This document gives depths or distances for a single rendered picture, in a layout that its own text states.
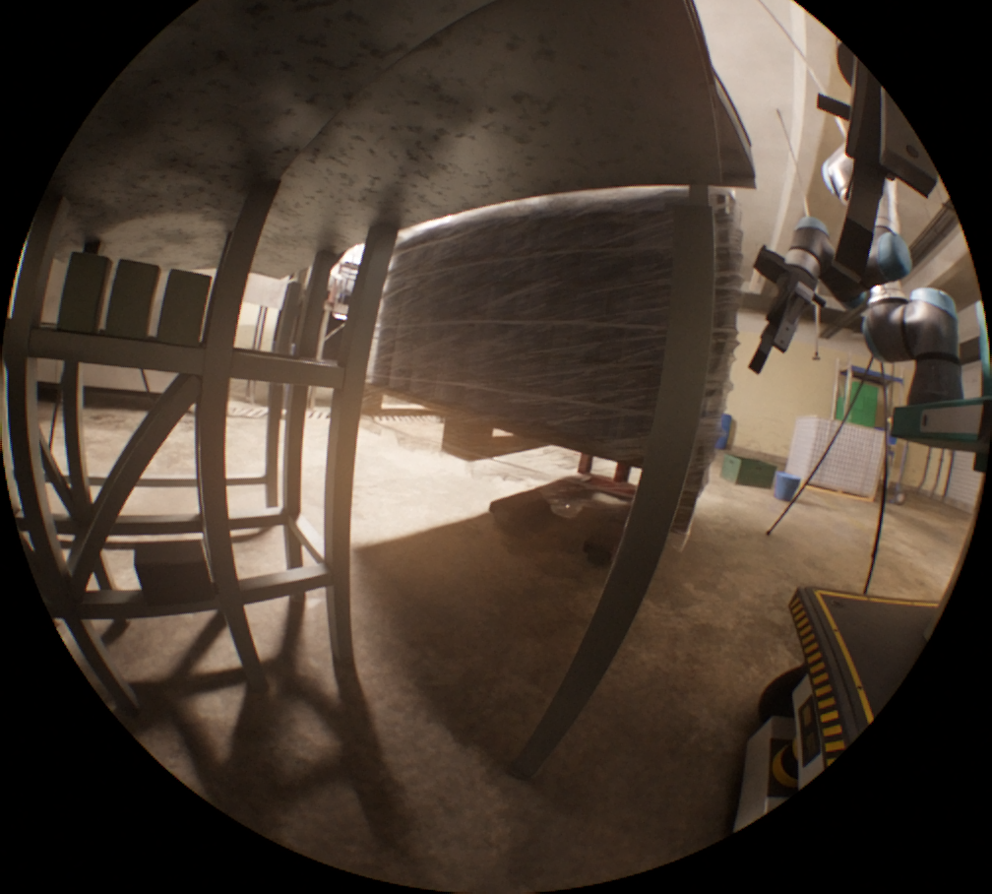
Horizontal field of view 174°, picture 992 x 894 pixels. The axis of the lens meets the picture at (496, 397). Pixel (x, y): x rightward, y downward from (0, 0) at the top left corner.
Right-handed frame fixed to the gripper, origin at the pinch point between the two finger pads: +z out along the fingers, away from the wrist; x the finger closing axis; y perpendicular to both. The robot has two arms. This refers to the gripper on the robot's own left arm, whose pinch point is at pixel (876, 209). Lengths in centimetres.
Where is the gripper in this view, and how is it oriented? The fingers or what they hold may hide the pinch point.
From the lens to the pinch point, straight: 24.1
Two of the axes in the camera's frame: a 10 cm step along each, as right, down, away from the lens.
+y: -6.2, -5.5, 5.7
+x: -7.0, 0.4, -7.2
